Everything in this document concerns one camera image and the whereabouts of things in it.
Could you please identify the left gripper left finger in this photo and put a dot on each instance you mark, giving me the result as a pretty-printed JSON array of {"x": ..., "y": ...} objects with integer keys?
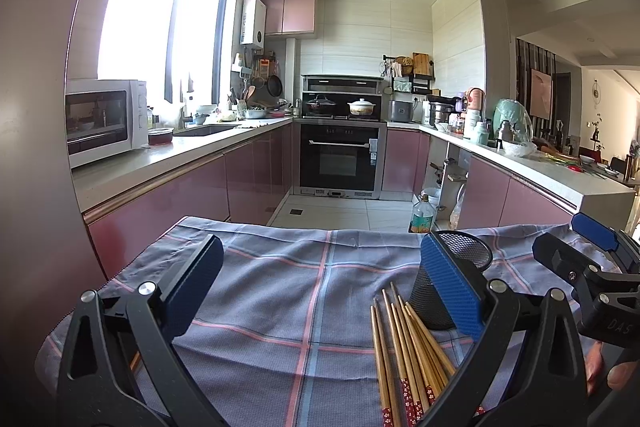
[{"x": 119, "y": 367}]

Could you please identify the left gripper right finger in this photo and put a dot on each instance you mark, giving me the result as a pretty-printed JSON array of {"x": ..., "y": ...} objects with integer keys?
[{"x": 548, "y": 384}]

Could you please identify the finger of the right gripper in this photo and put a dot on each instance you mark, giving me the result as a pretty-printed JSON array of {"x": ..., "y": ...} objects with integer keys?
[
  {"x": 603, "y": 237},
  {"x": 563, "y": 260}
]

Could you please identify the wooden chopstick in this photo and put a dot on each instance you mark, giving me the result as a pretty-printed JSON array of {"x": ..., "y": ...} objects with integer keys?
[
  {"x": 430, "y": 397},
  {"x": 400, "y": 363},
  {"x": 388, "y": 368},
  {"x": 412, "y": 366},
  {"x": 430, "y": 376},
  {"x": 380, "y": 372},
  {"x": 443, "y": 365}
]

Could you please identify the person right hand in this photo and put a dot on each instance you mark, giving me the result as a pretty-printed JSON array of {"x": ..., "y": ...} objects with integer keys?
[{"x": 617, "y": 377}]

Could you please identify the black mesh utensil cup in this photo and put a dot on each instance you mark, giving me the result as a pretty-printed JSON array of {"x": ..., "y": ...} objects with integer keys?
[{"x": 449, "y": 289}]

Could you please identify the green mesh food cover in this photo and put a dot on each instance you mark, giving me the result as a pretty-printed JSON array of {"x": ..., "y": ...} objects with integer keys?
[{"x": 516, "y": 115}]

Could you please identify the oil bottle on floor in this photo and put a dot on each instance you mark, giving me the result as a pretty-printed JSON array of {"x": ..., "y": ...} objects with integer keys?
[{"x": 423, "y": 215}]

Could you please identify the blue plaid tablecloth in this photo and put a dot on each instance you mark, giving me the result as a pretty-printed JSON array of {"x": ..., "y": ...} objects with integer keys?
[{"x": 283, "y": 337}]

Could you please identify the pink kettle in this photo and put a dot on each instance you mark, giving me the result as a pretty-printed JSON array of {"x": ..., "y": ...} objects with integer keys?
[{"x": 475, "y": 99}]

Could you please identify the grey rice cooker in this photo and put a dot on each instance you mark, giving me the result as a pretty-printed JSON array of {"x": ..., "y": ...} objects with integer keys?
[{"x": 400, "y": 111}]

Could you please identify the red food container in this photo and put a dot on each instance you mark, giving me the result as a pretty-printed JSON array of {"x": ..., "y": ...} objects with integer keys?
[{"x": 160, "y": 136}]

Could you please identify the white microwave oven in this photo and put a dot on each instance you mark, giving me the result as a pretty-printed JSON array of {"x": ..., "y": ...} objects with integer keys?
[{"x": 104, "y": 118}]

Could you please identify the black built-in oven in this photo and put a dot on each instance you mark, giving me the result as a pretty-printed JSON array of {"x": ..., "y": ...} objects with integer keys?
[{"x": 338, "y": 158}]

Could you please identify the white ceramic pot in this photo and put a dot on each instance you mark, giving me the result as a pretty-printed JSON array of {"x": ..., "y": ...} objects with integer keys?
[{"x": 361, "y": 107}]

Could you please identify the black lidded wok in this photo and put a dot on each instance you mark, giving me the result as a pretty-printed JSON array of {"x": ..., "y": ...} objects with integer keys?
[{"x": 320, "y": 105}]

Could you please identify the range hood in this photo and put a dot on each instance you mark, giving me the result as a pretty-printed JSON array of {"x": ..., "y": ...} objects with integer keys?
[{"x": 342, "y": 84}]

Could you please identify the hanging black frying pan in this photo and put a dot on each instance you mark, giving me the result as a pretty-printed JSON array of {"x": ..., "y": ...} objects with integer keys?
[{"x": 274, "y": 86}]

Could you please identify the white water heater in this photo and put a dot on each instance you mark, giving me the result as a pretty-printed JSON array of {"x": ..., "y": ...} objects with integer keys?
[{"x": 253, "y": 24}]

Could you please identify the pink upper cabinet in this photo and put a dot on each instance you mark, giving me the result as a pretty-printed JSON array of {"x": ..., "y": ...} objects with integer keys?
[{"x": 290, "y": 17}]

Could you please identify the black wall shelf rack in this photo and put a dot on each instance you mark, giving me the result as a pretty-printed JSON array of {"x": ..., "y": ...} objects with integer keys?
[{"x": 411, "y": 74}]

